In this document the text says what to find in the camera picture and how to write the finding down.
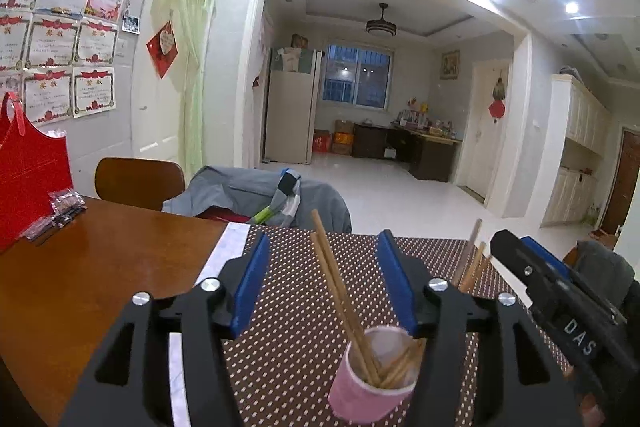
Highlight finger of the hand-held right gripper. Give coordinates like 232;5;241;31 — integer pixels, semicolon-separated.
520;235;576;280
490;229;626;326

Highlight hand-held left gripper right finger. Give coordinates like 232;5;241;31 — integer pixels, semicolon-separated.
376;229;583;427

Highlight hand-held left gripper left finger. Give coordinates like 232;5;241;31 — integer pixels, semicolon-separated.
60;233;272;427

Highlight wooden chopstick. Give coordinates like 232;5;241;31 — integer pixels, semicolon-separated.
459;243;488;294
452;218;484;288

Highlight bunch of wooden chopsticks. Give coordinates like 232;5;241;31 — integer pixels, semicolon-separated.
310;209;426;389

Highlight pink paper cup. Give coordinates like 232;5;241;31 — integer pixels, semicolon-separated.
327;326;422;425

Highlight white plastic sheet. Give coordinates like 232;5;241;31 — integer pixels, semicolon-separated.
167;222;251;413

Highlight brown polka dot tablecloth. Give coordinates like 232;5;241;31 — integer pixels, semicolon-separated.
220;227;576;427

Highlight grey jacket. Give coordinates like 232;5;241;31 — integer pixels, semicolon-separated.
162;165;352;233

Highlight brown entrance door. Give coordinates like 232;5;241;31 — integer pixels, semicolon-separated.
600;127;632;235

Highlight white panel door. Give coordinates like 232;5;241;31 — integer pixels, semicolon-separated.
462;61;511;200

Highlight dark wooden desk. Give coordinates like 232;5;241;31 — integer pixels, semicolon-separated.
351;123;463;182

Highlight white tall cabinet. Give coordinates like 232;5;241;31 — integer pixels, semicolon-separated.
540;74;611;228

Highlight red hanging door ornament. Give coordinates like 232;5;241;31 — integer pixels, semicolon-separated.
488;69;507;122

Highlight brown wooden chair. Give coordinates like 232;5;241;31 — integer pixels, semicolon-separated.
95;157;187;212

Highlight clutter of desk items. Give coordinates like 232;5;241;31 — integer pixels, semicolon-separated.
397;104;458;138

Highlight silver refrigerator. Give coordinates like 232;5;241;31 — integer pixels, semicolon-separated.
264;48;323;165

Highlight small clear plastic packets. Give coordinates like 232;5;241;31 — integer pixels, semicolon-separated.
22;189;87;242

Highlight barred window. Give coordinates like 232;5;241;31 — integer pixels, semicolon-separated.
322;44;393;110

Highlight light green curtain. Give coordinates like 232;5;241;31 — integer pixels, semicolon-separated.
150;0;221;180

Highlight red gift bag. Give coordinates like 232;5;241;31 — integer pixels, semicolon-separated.
0;92;75;255

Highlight round ceiling fan lamp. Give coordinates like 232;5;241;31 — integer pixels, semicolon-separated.
366;3;397;36

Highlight framed wall picture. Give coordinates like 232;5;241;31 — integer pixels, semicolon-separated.
440;50;461;80

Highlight red diamond wall decoration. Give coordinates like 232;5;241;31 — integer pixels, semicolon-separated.
146;21;179;79

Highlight small wall photo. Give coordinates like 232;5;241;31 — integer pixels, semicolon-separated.
122;0;141;35

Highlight wall of award certificates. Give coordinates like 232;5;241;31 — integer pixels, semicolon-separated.
0;0;151;125

